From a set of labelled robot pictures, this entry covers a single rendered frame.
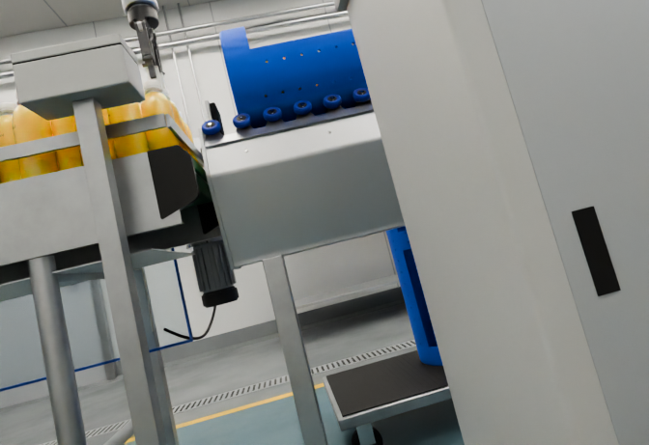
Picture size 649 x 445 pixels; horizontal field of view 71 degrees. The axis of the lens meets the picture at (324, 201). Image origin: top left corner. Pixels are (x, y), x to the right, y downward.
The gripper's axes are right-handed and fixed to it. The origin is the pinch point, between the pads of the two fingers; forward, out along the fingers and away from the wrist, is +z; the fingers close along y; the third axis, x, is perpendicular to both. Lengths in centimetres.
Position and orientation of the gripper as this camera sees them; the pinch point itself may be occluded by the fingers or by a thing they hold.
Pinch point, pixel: (156, 83)
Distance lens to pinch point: 129.4
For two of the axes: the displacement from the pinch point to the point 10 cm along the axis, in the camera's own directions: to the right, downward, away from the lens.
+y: -0.8, 1.4, 9.9
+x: -9.7, 2.3, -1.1
